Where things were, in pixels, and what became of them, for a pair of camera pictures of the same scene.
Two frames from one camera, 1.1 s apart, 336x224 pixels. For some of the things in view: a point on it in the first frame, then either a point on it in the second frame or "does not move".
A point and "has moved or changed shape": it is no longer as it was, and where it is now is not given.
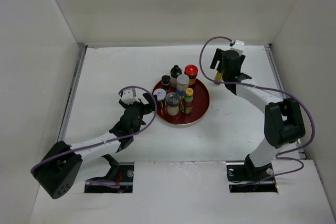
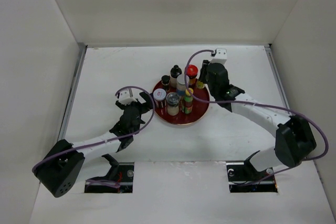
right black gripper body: x=223 y=70 → x=204 y=77
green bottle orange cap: x=188 y=100 does not move
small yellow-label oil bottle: x=218 y=76 has moved or changed shape
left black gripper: x=151 y=101 does not move
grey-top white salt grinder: x=172 y=99 does not move
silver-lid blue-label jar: x=182 y=82 does not move
